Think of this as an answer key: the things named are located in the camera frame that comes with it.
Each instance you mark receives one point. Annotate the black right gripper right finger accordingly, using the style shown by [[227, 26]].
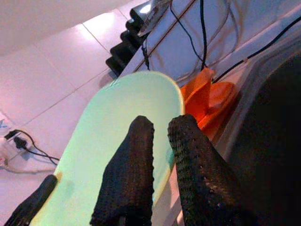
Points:
[[202, 183]]

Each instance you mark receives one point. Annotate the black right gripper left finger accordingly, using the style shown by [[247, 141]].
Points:
[[127, 179]]

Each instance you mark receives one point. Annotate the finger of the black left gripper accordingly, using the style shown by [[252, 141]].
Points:
[[35, 197]]

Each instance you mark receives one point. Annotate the light green plate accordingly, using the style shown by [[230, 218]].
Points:
[[105, 113]]

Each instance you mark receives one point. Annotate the white power strip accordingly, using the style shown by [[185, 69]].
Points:
[[7, 148]]

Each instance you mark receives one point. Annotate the orange plastic plate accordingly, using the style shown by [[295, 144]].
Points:
[[211, 101]]

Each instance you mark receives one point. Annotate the black battery charger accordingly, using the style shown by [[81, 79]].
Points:
[[138, 14], [116, 66], [134, 27], [131, 40], [123, 53]]

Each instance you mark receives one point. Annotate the grey flat device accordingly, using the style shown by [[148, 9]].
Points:
[[154, 16]]

